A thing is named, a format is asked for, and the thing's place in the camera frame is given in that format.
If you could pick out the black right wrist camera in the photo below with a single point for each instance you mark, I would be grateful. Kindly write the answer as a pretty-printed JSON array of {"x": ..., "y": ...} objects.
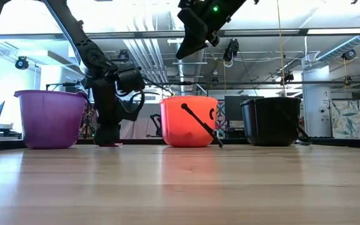
[{"x": 192, "y": 22}]

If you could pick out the leaf pattern wall panel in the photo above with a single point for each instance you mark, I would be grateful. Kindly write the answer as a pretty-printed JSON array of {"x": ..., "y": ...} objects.
[{"x": 348, "y": 118}]

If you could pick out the black metal rig frame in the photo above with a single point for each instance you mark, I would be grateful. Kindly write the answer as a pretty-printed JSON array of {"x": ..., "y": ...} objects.
[{"x": 17, "y": 144}]

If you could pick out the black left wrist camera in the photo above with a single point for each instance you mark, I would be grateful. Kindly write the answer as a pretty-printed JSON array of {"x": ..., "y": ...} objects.
[{"x": 130, "y": 114}]

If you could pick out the grey corrugated ceiling duct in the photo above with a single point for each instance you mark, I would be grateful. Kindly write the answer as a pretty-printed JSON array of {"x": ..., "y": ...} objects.
[{"x": 339, "y": 48}]

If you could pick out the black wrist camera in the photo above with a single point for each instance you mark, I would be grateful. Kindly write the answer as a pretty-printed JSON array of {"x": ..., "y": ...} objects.
[
  {"x": 192, "y": 22},
  {"x": 130, "y": 114}
]

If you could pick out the black curved stand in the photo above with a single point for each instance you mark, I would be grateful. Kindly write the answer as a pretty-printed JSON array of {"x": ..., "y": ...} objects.
[{"x": 156, "y": 125}]

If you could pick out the orange pumpkin face bucket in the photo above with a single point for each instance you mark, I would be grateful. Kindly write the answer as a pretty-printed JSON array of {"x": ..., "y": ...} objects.
[{"x": 180, "y": 125}]

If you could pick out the black round ceiling device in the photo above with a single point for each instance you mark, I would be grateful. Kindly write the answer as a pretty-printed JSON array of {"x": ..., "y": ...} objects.
[
  {"x": 348, "y": 55},
  {"x": 21, "y": 63},
  {"x": 123, "y": 54}
]

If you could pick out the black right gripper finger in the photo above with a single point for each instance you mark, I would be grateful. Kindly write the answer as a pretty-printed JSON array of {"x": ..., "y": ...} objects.
[{"x": 189, "y": 47}]

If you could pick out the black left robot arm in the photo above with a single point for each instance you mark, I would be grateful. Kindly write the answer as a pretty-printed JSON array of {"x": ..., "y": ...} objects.
[{"x": 83, "y": 40}]

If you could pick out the white column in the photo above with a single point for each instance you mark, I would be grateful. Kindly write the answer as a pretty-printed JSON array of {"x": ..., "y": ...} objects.
[{"x": 316, "y": 103}]

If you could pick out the white ceiling light strip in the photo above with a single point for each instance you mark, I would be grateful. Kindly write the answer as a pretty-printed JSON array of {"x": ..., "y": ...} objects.
[{"x": 172, "y": 41}]

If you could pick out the black pumpkin face bucket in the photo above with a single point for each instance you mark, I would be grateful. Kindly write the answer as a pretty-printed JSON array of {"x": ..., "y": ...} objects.
[{"x": 273, "y": 122}]

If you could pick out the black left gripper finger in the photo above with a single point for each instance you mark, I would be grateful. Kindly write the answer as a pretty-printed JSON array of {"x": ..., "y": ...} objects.
[{"x": 107, "y": 136}]

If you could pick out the black monitor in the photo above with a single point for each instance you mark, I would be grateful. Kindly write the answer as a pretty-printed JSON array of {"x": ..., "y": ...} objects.
[{"x": 233, "y": 107}]

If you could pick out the purple plastic bucket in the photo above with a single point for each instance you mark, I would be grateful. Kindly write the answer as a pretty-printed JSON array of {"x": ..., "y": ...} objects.
[{"x": 52, "y": 122}]

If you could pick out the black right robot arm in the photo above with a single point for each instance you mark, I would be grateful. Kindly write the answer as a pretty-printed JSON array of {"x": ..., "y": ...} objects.
[{"x": 230, "y": 4}]

